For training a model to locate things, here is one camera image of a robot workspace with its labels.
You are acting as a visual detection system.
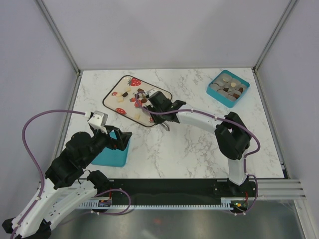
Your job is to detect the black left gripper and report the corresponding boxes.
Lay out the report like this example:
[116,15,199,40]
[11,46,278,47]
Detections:
[82,124,133,166]

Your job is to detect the metal serving tongs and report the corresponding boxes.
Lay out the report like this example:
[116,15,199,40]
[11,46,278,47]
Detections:
[161,122,170,131]

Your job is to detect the teal box lid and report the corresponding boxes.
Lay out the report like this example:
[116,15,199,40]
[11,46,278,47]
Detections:
[91,144,129,168]

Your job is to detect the teal chocolate box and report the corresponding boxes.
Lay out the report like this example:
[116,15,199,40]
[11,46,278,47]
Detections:
[206,70,250,108]

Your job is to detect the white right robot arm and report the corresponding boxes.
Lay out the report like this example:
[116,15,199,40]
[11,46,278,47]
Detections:
[145,89,252,197]

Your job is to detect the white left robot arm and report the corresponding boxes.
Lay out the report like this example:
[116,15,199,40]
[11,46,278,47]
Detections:
[2,125,132,239]

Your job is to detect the strawberry print tray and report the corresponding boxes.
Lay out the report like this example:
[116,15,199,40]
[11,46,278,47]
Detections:
[102,75,172,127]

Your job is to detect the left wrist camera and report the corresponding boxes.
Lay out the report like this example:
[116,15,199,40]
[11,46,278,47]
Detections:
[88,111,108,134]

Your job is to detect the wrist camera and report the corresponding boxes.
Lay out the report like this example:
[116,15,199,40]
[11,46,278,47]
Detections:
[88,111,108,134]
[146,89,157,98]

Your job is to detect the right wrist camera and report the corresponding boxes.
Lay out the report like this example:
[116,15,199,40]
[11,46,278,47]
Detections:
[146,89,157,98]

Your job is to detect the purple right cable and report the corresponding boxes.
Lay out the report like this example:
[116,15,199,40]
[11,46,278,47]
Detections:
[134,91,261,216]

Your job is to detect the purple cable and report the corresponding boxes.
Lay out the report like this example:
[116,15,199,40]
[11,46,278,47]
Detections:
[9,109,90,239]
[134,91,261,216]

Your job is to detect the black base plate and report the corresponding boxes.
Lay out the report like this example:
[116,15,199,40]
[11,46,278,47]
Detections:
[107,179,257,206]

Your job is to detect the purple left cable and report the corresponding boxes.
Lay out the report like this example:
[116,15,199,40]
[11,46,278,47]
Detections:
[9,109,90,239]

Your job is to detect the aluminium frame rail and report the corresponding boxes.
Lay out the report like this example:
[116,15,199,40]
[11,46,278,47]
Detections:
[37,178,307,211]

